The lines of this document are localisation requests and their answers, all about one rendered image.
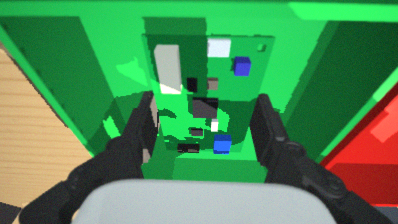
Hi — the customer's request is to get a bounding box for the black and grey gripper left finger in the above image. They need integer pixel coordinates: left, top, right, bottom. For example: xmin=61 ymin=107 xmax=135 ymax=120
xmin=18 ymin=91 xmax=161 ymax=224

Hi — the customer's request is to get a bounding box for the green circuit board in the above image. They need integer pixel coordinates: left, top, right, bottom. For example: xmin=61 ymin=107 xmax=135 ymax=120
xmin=141 ymin=34 xmax=276 ymax=154

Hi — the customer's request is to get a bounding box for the green bin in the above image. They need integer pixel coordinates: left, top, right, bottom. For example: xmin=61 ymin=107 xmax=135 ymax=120
xmin=0 ymin=0 xmax=398 ymax=183

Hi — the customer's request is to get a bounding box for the red bin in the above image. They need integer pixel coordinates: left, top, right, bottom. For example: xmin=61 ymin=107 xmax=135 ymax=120
xmin=319 ymin=81 xmax=398 ymax=206

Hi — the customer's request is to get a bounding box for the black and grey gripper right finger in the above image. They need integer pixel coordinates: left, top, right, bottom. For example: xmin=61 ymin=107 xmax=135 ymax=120
xmin=249 ymin=94 xmax=393 ymax=224

